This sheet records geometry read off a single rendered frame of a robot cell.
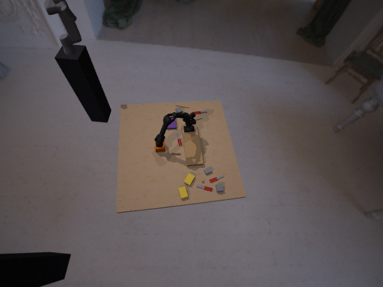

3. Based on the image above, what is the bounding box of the purple square tray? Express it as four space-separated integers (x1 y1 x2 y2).
167 119 177 129

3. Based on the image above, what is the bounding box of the yellow rectangular block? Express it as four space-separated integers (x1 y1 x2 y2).
178 186 188 199
184 173 195 186

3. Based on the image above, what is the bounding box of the tan panel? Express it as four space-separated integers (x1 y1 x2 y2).
181 124 203 166

